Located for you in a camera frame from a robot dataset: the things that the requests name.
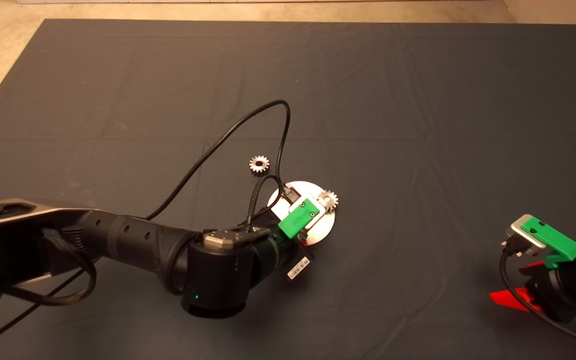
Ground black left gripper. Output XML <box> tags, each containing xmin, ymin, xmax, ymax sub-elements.
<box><xmin>267</xmin><ymin>231</ymin><xmax>315</xmax><ymax>282</ymax></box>

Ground braided black arm cable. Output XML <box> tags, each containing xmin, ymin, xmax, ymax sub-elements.
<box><xmin>2</xmin><ymin>227</ymin><xmax>98</xmax><ymax>307</ymax></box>

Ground round metal carrier plate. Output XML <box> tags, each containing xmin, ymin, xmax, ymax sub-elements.
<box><xmin>267</xmin><ymin>180</ymin><xmax>337</xmax><ymax>247</ymax></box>

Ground green left camera mount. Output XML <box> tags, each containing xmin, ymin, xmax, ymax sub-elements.
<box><xmin>277</xmin><ymin>198</ymin><xmax>320</xmax><ymax>240</ymax></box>

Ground green right camera mount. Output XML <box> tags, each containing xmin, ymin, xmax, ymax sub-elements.
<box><xmin>526</xmin><ymin>215</ymin><xmax>576</xmax><ymax>269</ymax></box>

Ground smooth black camera cable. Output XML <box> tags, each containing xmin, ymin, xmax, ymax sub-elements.
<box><xmin>499</xmin><ymin>239</ymin><xmax>576</xmax><ymax>352</ymax></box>
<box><xmin>0</xmin><ymin>99</ymin><xmax>297</xmax><ymax>353</ymax></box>

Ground small steel planetary gear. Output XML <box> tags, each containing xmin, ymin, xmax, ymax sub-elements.
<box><xmin>318</xmin><ymin>189</ymin><xmax>340</xmax><ymax>211</ymax></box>
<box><xmin>249</xmin><ymin>154</ymin><xmax>271</xmax><ymax>177</ymax></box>

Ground braided black left gripper cable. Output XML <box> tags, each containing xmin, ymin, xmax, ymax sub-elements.
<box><xmin>244</xmin><ymin>174</ymin><xmax>290</xmax><ymax>232</ymax></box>

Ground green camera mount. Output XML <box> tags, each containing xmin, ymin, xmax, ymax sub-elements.
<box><xmin>277</xmin><ymin>198</ymin><xmax>320</xmax><ymax>240</ymax></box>
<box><xmin>526</xmin><ymin>215</ymin><xmax>576</xmax><ymax>269</ymax></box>

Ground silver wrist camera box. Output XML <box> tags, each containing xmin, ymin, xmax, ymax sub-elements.
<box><xmin>288</xmin><ymin>195</ymin><xmax>328</xmax><ymax>230</ymax></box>
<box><xmin>510</xmin><ymin>213</ymin><xmax>549</xmax><ymax>258</ymax></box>

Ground smooth black left camera cable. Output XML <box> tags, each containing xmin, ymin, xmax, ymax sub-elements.
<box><xmin>0</xmin><ymin>99</ymin><xmax>297</xmax><ymax>353</ymax></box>

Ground smooth black right camera cable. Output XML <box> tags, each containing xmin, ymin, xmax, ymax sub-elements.
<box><xmin>499</xmin><ymin>239</ymin><xmax>576</xmax><ymax>352</ymax></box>

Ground dark grey table cloth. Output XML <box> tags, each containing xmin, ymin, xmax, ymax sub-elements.
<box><xmin>0</xmin><ymin>19</ymin><xmax>576</xmax><ymax>360</ymax></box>

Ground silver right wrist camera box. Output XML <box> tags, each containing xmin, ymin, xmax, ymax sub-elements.
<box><xmin>510</xmin><ymin>213</ymin><xmax>549</xmax><ymax>258</ymax></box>

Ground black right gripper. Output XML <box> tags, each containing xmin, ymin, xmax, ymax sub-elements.
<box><xmin>489</xmin><ymin>255</ymin><xmax>576</xmax><ymax>324</ymax></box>

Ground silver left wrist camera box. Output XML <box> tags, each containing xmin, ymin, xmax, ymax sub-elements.
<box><xmin>288</xmin><ymin>195</ymin><xmax>328</xmax><ymax>230</ymax></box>

